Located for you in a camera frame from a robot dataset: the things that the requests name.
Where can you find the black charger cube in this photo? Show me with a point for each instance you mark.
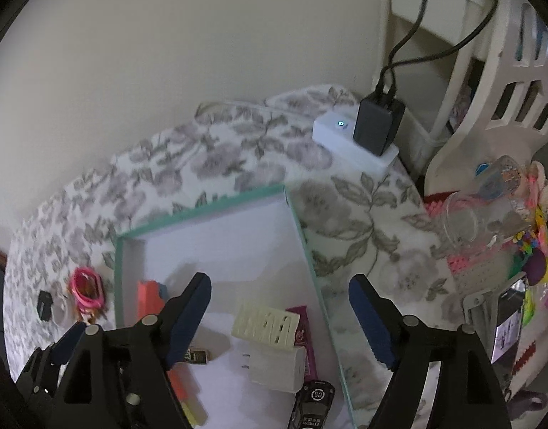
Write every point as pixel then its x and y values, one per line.
pixel 44 304

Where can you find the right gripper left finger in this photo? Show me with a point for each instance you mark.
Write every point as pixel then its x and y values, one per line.
pixel 119 378

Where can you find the white power strip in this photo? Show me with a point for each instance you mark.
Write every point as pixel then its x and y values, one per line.
pixel 335 133

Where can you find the clear glass cup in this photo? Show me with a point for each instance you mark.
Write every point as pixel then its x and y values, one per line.
pixel 489 211

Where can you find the teal rimmed white tray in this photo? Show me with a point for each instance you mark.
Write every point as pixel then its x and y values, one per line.
pixel 253 250

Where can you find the black power adapter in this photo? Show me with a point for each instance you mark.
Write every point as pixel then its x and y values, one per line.
pixel 377 123

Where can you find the white smartwatch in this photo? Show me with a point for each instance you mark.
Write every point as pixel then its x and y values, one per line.
pixel 62 311

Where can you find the floral grey white blanket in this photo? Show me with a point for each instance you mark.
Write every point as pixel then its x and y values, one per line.
pixel 353 221

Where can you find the white charger adapter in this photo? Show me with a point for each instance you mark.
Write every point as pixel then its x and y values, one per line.
pixel 275 369

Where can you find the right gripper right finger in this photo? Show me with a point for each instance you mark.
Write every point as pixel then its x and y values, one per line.
pixel 468 394

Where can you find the orange blue yellow toy gun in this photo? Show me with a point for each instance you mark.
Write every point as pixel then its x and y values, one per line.
pixel 183 394

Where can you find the white plastic basket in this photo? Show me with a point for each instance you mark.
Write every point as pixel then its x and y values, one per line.
pixel 508 114

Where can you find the cream slotted plastic holder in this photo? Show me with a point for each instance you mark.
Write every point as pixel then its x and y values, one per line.
pixel 266 326

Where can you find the black smartphone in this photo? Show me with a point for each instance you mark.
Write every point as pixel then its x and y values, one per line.
pixel 508 316

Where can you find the brown puppy toy figure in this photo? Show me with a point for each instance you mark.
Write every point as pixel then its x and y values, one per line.
pixel 93 312

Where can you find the gold patterned rectangular clip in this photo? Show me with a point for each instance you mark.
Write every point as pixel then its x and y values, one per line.
pixel 196 356

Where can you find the magenta tube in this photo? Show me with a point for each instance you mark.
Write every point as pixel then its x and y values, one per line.
pixel 303 338

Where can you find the black toy car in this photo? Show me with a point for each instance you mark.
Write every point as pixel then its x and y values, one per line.
pixel 312 405

